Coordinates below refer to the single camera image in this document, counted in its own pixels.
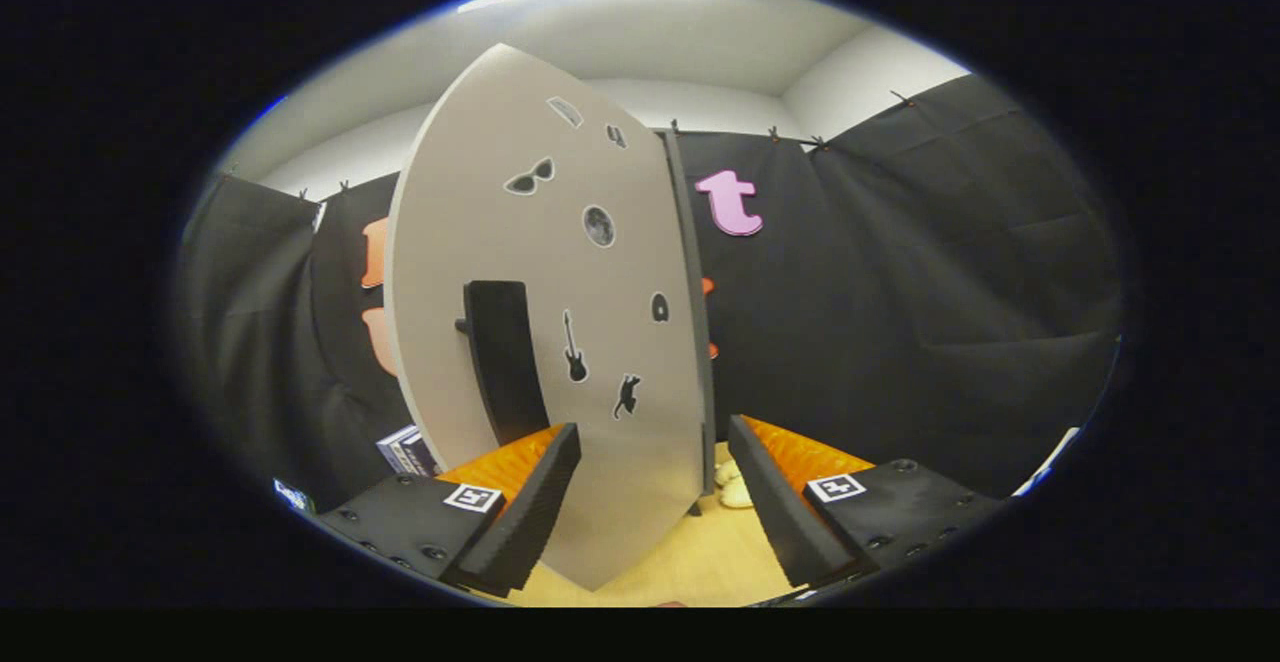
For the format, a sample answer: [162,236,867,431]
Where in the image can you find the grey cabinet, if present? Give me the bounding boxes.
[652,127,721,518]

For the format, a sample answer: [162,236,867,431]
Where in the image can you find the yellow plush toy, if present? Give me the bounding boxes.
[714,459,756,510]

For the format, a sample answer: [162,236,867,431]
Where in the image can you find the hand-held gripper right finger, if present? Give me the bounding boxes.
[728,415,1011,591]

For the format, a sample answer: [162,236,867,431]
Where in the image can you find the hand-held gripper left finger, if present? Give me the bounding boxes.
[315,422,583,598]

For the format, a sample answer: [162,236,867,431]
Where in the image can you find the black door handle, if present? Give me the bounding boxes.
[455,280,553,448]

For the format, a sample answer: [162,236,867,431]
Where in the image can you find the black backdrop cloth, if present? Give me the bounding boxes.
[170,72,1126,513]

